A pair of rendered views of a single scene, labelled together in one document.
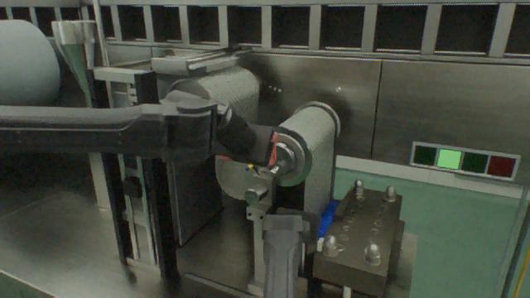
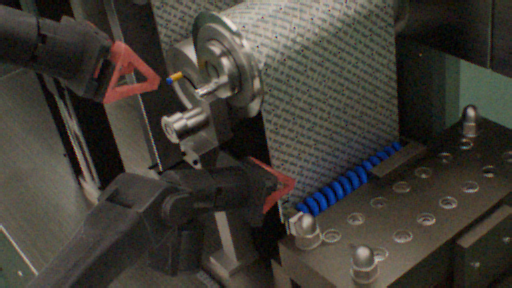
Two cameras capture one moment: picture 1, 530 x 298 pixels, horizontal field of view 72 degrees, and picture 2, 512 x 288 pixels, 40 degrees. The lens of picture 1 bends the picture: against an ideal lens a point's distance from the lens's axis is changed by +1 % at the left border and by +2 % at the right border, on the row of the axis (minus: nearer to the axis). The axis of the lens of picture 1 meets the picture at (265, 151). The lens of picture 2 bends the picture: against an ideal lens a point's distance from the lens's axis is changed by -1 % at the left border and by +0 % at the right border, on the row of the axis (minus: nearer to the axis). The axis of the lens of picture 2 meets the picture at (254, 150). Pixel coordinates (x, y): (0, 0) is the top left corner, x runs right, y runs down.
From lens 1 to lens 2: 53 cm
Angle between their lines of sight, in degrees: 33
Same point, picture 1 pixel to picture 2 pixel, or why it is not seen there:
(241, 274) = (215, 237)
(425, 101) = not seen: outside the picture
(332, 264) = (299, 262)
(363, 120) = not seen: outside the picture
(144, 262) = (94, 189)
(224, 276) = not seen: hidden behind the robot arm
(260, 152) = (82, 80)
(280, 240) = (100, 220)
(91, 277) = (34, 195)
